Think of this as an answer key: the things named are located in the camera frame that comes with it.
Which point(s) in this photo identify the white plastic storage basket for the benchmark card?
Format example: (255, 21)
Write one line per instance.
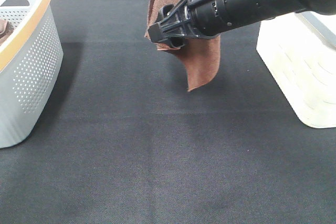
(299, 52)

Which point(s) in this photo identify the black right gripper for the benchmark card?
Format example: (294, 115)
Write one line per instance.
(188, 19)

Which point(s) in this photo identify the black fabric table mat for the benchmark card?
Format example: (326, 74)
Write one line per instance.
(121, 140)

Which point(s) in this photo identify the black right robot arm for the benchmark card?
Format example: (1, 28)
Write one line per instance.
(238, 13)

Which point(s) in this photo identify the grey perforated laundry basket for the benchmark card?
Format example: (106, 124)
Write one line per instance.
(31, 58)

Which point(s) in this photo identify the brown microfibre towel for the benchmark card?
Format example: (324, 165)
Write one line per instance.
(200, 57)

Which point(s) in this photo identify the brown towel in basket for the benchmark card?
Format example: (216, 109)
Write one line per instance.
(6, 29)

